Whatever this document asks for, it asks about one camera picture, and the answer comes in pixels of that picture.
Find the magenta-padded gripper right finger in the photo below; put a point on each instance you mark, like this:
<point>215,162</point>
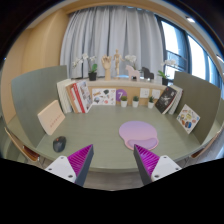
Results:
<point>163,165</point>

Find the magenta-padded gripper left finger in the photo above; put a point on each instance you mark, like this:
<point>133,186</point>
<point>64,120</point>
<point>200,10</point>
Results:
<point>63,165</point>

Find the black computer mouse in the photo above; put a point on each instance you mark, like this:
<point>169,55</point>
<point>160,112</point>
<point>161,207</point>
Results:
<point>59,144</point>

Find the purple mouse pad with wrist rest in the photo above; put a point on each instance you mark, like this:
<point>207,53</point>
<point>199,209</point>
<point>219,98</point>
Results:
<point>139,134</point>

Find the brown chair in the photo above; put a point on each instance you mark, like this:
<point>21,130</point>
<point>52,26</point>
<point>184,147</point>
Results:
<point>203,150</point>
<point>28,153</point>

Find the cream beige book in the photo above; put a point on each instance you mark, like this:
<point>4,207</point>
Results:
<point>50,117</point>

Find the colourful sticker card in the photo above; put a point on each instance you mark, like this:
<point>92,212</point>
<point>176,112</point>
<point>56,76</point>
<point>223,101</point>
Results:
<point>188,119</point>

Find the small potted green plant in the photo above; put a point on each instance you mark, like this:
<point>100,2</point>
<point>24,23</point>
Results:
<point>135,102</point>
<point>151,103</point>
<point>123,102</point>

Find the white book with red lettering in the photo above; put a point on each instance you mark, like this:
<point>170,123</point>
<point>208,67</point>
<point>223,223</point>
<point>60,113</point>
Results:
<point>74,100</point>

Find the black cover book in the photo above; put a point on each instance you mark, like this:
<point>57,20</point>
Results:
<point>166,99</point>

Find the white book under black book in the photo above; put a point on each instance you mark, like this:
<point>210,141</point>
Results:
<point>178,95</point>

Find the magazine with photo cover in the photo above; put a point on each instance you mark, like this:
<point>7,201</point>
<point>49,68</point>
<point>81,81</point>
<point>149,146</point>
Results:
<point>85,95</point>

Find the green desk partition panel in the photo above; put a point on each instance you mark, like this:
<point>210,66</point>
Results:
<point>33,96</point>
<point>200,96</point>

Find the white sticker sheet card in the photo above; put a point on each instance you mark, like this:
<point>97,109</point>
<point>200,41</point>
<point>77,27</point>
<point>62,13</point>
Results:
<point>104,96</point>

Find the light wooden desk shelf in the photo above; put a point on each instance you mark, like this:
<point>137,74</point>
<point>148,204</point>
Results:
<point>133,89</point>

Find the round purple number sign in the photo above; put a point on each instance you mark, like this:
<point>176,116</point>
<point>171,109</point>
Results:
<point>121,94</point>

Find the white orchid in black pot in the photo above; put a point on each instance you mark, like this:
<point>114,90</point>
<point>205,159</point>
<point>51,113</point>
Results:
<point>92,76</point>
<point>165,81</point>

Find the black horse figurine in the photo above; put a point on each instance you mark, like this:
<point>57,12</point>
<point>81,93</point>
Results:
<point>147,73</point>

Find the pink horse figurine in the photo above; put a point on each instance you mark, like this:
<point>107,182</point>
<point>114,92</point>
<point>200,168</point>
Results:
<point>132,74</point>

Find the wooden hand model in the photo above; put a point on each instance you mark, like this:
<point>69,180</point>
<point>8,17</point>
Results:
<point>106,65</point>

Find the white orchid plant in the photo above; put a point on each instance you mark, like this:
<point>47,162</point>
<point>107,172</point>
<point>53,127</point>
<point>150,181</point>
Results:
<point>131,58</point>

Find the wooden artist mannequin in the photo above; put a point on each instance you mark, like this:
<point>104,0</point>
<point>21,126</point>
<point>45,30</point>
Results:
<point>117,61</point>

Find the dark framed window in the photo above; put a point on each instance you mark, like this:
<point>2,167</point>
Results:
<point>196,56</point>

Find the grey white curtain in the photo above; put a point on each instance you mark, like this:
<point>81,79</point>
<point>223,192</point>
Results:
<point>110,33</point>

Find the ceiling light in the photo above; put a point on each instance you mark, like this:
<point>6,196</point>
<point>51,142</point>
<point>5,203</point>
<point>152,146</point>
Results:
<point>190,19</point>

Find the white wall socket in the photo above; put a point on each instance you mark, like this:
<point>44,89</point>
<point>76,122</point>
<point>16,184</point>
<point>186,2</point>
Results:
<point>144,92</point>
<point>156,94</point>

